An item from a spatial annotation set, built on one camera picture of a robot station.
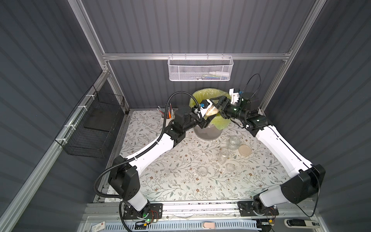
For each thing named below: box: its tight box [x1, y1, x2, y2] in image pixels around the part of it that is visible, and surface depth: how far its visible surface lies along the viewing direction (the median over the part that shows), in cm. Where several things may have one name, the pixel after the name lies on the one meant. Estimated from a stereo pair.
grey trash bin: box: [193, 123, 223, 141], surface depth 101 cm
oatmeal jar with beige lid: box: [227, 135, 241, 151], surface depth 101 cm
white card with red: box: [91, 221, 106, 232], surface depth 71 cm
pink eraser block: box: [203, 222, 216, 229], surface depth 69 cm
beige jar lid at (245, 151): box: [238, 145, 252, 157], surface depth 97 cm
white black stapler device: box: [284, 218, 320, 229], surface depth 68 cm
